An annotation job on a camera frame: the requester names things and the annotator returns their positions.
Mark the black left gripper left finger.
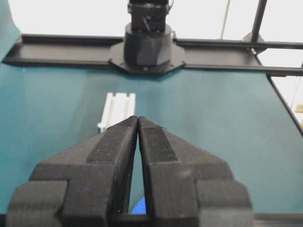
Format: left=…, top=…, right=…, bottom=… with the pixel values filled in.
left=7, top=116, right=138, bottom=227

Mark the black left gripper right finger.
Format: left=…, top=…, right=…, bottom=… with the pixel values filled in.
left=138, top=117, right=254, bottom=227

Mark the large blue plastic gear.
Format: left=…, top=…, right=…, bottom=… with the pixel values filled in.
left=131, top=197, right=146, bottom=215

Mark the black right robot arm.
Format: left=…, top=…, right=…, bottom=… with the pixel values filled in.
left=109, top=0, right=185, bottom=75

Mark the silver aluminium extrusion rail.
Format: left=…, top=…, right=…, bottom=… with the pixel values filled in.
left=97, top=93, right=136, bottom=133

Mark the black metal table frame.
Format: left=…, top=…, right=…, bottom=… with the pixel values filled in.
left=1, top=0, right=303, bottom=135

